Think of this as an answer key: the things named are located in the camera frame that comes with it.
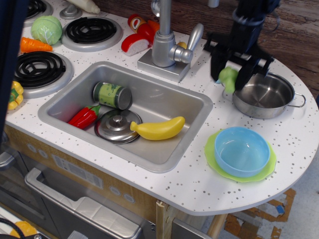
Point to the white toy bottle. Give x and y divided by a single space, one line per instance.
86 5

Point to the silver toy oven door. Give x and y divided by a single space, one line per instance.
81 217

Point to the black stove burner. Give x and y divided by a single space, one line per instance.
91 34
42 73

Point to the green toy cabbage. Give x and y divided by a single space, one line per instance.
47 29

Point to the red toy ketchup bottle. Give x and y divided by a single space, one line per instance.
144 28

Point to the green plastic plate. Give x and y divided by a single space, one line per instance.
210 158

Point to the yellow toy on floor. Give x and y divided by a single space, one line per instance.
26 229

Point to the small yellow toy piece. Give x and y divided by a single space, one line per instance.
182 45

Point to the silver toy faucet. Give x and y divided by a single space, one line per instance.
166 58

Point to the back left stove burner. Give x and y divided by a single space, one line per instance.
37 8

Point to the stainless steel pan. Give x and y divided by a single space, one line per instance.
266 97

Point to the green labelled toy can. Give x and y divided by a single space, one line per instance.
112 95

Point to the yellow toy banana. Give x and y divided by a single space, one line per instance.
159 130

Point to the orange toy carrot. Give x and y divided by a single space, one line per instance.
28 45

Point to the yellow toy bell pepper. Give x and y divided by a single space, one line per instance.
16 95

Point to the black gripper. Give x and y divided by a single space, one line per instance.
239 46

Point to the green toy broccoli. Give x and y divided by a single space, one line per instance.
228 77

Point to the steel pot lid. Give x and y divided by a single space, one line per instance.
114 126

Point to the red white toy sushi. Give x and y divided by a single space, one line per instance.
134 44

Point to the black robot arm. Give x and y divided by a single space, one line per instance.
11 16

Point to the front black stove burner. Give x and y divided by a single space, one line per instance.
42 73

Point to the red toy chili pepper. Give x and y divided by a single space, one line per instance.
85 117

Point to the middle black stove burner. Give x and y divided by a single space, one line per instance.
91 34

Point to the light blue plastic bowl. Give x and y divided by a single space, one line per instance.
241 152

